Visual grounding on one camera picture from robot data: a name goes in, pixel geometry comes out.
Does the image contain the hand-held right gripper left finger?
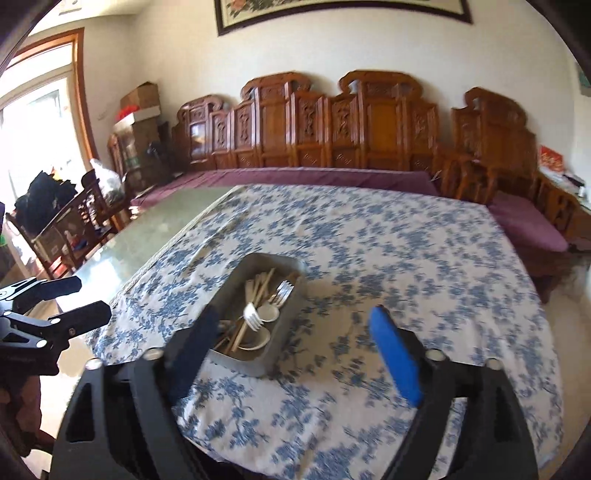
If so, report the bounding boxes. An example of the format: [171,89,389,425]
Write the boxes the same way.
[54,305,222,480]

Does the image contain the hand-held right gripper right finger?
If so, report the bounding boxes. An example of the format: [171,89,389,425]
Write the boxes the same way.
[368,305,541,480]

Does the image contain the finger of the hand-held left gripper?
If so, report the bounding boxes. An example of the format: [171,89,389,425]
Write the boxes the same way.
[44,301,112,344]
[0,275,83,315]

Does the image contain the rectangular metal tray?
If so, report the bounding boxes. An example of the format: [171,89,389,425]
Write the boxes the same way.
[208,252,308,378]

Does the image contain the white plastic fork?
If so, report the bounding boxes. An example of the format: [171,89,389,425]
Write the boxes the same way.
[243,278,264,331]

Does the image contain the wooden chopstick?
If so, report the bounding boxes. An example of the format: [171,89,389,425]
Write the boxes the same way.
[228,268,277,356]
[215,272,271,349]

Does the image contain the metal fork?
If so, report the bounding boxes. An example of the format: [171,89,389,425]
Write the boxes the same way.
[268,281,295,308]

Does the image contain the person's left hand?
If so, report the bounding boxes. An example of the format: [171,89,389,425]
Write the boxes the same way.
[0,373,47,455]

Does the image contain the black bag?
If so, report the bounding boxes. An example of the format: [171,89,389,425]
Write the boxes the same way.
[14,171,77,232]

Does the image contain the blue floral tablecloth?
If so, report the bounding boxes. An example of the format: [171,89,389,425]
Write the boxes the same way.
[85,185,564,480]

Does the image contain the clear plastic bag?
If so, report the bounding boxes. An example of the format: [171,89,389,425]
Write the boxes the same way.
[90,158,125,199]

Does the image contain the stacked cardboard boxes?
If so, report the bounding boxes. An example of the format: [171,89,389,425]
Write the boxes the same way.
[115,120,171,195]

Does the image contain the purple armchair cushion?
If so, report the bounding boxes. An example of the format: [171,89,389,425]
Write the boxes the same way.
[488,191,568,253]

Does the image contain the white flat box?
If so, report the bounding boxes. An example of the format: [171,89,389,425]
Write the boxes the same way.
[113,107,162,125]

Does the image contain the long purple sofa cushion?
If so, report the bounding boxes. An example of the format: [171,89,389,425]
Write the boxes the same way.
[131,168,439,208]

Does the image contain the carved wooden armchair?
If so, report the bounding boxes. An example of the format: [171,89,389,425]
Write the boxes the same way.
[441,88,591,301]

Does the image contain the carved wooden sofa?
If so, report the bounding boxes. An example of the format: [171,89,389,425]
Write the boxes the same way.
[171,70,485,204]

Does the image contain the red card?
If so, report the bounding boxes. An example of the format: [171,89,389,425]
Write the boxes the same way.
[538,145,566,174]

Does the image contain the framed floral painting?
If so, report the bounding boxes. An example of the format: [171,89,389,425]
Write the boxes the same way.
[213,0,475,37]

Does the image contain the wooden door frame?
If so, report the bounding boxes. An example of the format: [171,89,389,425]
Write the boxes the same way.
[0,28,100,171]

